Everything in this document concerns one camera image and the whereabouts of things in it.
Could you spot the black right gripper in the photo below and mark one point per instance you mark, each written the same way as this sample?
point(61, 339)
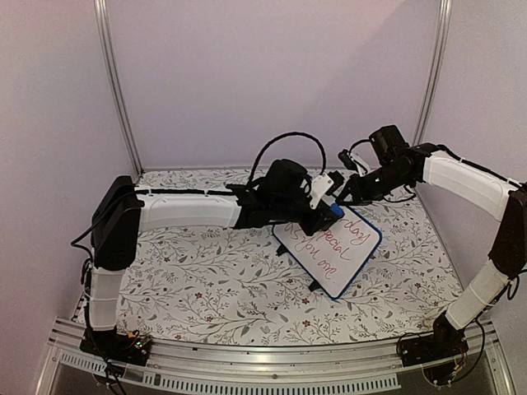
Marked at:
point(356, 192)

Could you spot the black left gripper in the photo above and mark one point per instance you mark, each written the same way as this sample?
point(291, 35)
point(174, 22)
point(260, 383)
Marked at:
point(319, 223)

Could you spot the blue whiteboard eraser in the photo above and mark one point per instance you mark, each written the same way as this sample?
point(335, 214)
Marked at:
point(336, 210)

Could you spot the small blue-framed whiteboard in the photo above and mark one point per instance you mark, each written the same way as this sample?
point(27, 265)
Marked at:
point(333, 257)

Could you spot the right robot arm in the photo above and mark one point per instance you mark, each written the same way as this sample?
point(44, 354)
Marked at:
point(496, 222)

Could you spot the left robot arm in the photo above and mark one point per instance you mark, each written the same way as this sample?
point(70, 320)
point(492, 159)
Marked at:
point(126, 211)

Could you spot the floral patterned table mat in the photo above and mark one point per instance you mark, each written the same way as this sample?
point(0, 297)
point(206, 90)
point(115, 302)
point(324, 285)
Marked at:
point(222, 286)

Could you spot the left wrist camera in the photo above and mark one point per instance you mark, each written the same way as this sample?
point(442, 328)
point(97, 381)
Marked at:
point(324, 185)

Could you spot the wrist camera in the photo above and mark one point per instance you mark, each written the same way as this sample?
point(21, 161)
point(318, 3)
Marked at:
point(324, 185)
point(353, 162)

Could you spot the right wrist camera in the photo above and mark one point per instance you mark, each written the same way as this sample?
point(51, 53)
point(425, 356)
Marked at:
point(353, 162)

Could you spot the wire whiteboard stand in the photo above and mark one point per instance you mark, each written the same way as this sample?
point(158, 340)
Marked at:
point(314, 285)

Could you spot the front aluminium rail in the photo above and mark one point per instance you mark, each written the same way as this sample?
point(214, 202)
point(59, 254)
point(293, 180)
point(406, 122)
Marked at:
point(348, 368)

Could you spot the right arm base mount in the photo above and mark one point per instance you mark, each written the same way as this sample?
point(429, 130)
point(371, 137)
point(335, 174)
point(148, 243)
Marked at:
point(432, 349)

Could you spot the right aluminium frame post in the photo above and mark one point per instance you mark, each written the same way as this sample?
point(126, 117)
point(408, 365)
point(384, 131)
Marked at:
point(437, 58)

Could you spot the aluminium frame post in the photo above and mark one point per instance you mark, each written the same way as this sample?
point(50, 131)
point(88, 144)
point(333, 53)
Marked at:
point(116, 90)
point(437, 58)

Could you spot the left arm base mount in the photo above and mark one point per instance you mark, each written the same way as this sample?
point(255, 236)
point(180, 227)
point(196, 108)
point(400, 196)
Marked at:
point(132, 348)

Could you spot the left aluminium frame post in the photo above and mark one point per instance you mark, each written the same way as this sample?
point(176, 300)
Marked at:
point(116, 90)

